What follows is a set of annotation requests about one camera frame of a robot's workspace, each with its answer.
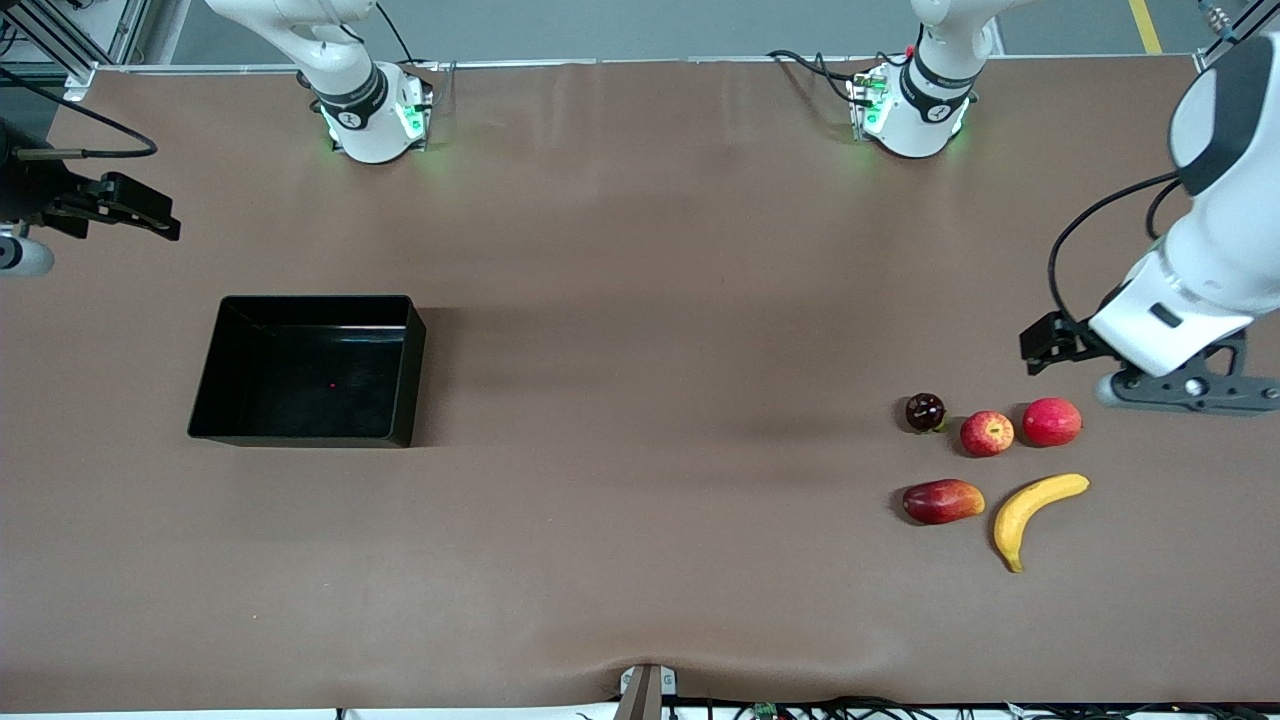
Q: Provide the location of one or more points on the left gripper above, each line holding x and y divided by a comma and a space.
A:
1078, 341

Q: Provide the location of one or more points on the small striped red apple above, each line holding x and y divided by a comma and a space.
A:
987, 434

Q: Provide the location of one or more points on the yellow banana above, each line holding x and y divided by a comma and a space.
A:
1015, 520

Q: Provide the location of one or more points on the black plastic box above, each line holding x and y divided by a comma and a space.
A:
300, 390

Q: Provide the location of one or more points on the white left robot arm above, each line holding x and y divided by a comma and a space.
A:
1225, 240

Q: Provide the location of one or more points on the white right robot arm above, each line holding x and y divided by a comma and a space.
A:
365, 120

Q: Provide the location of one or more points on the round red peach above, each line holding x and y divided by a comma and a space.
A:
1052, 422

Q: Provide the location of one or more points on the dark purple plum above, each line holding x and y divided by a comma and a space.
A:
924, 412

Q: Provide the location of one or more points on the red mango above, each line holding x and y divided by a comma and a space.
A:
940, 502

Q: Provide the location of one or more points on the brown table mat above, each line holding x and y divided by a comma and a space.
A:
600, 550

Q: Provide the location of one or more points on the aluminium frame post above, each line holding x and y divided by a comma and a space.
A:
50, 35
1235, 35

